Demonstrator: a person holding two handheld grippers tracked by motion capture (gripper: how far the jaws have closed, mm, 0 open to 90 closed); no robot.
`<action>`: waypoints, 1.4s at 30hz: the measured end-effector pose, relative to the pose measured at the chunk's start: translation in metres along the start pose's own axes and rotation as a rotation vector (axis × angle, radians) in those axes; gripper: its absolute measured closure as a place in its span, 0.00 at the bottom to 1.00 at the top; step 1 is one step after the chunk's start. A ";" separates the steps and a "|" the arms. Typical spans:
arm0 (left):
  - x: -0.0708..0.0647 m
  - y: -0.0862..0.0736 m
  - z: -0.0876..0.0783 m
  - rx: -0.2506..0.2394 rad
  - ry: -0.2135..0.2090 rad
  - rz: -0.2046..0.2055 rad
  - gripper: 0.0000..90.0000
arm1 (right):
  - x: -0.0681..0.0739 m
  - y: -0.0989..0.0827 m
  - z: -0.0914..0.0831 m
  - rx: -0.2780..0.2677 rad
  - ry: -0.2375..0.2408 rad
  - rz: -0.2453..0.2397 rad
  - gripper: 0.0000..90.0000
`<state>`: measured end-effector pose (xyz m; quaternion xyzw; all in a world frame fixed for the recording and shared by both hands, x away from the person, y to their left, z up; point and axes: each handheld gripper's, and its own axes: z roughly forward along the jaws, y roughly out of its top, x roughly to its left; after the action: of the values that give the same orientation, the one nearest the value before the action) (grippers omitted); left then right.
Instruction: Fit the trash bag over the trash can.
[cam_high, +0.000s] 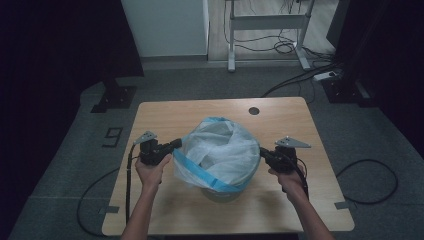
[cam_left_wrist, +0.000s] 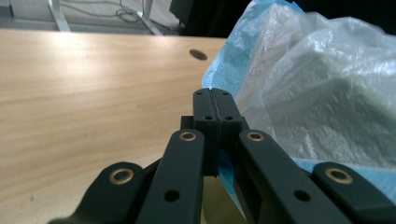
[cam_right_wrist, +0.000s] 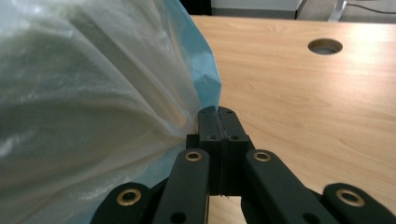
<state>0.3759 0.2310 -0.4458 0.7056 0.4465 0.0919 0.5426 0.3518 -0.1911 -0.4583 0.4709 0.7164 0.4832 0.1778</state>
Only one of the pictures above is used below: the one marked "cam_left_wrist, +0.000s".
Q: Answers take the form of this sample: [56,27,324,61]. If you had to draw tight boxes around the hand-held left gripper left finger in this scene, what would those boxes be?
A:
[180,88,220,176]

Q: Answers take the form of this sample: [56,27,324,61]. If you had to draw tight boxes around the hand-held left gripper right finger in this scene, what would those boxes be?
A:
[212,88,250,150]

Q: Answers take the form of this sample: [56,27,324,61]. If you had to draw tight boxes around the white plastic bag blue rim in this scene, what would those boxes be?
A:
[201,0,396,218]

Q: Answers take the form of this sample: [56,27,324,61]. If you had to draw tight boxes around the dark round table grommet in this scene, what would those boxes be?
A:
[189,49,208,62]

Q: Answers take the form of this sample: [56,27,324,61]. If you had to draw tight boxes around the black curtain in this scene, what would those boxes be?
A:
[169,0,396,38]

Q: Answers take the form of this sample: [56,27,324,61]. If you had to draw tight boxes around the black floor cable bundle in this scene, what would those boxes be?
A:
[59,0,141,22]

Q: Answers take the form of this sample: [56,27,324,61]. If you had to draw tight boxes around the white metal desk frame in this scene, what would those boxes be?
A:
[46,0,163,36]

